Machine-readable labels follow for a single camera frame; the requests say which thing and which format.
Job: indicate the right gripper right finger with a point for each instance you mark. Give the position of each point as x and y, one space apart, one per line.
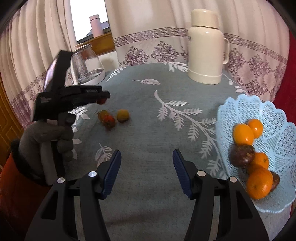
238 217

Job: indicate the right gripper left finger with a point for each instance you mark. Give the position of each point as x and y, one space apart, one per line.
55 218

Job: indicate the large orange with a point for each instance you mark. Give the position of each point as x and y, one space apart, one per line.
259 183
243 135

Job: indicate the red tomato back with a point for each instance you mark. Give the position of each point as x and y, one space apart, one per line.
101 101

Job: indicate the red tomato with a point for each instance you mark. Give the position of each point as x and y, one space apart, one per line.
109 122
101 101

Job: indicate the yellow-green fruit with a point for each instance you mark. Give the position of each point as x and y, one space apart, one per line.
102 114
123 115

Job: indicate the dark passion fruit front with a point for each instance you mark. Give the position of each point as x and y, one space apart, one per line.
276 181

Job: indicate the dark passion fruit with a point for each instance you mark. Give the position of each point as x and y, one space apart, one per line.
276 181
241 155

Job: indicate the red tomato front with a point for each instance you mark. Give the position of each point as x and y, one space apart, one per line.
109 122

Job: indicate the dark passion fruit back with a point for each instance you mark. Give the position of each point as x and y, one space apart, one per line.
241 155

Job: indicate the grey gloved left hand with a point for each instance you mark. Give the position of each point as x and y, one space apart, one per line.
42 132

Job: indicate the wooden window sill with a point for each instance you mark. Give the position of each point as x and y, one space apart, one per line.
102 44

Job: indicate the pink bottle on sill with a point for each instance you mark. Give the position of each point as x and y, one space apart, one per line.
96 26

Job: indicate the light blue lace basket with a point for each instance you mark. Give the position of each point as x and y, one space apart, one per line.
277 142

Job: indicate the grey leaf pattern tablecloth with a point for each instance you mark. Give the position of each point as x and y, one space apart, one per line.
167 111

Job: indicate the white patterned curtain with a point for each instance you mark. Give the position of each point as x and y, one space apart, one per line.
144 32

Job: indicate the red quilted sofa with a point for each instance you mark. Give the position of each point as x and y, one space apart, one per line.
285 98

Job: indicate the cream thermos flask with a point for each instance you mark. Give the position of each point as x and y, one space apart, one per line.
208 49

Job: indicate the glass kettle white handle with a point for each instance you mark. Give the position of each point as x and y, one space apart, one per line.
86 67

